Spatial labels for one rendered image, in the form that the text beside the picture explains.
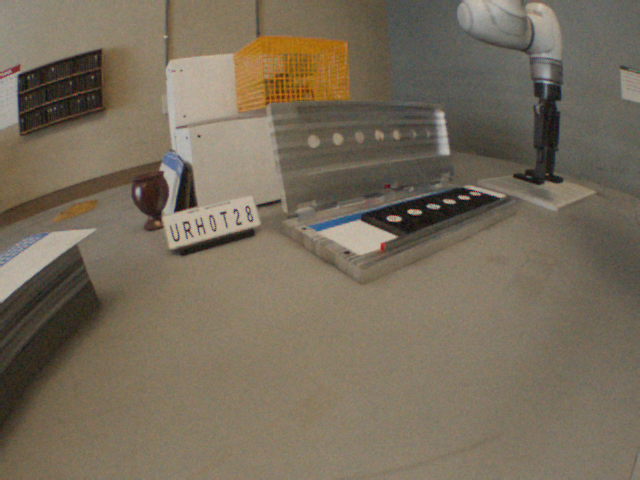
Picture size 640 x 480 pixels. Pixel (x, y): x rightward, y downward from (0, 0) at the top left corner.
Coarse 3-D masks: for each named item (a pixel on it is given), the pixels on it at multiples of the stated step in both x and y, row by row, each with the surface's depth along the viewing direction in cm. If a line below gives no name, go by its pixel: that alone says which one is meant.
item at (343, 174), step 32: (288, 128) 47; (320, 128) 51; (352, 128) 54; (384, 128) 58; (416, 128) 63; (288, 160) 48; (320, 160) 52; (352, 160) 55; (384, 160) 59; (416, 160) 62; (448, 160) 68; (288, 192) 48; (320, 192) 51; (352, 192) 55
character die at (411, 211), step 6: (396, 204) 53; (402, 204) 53; (408, 204) 53; (396, 210) 50; (402, 210) 51; (408, 210) 50; (414, 210) 50; (420, 210) 50; (426, 210) 49; (408, 216) 47; (414, 216) 47; (420, 216) 47; (426, 216) 47; (432, 216) 47; (438, 216) 47; (444, 216) 47; (426, 222) 44; (432, 222) 44
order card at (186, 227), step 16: (192, 208) 47; (208, 208) 49; (224, 208) 50; (240, 208) 51; (256, 208) 53; (176, 224) 46; (192, 224) 47; (208, 224) 48; (224, 224) 50; (240, 224) 51; (256, 224) 52; (176, 240) 46; (192, 240) 47
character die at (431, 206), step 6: (420, 198) 56; (414, 204) 53; (420, 204) 53; (426, 204) 53; (432, 204) 52; (438, 204) 52; (432, 210) 50; (438, 210) 50; (444, 210) 50; (450, 210) 50; (456, 210) 49; (450, 216) 47
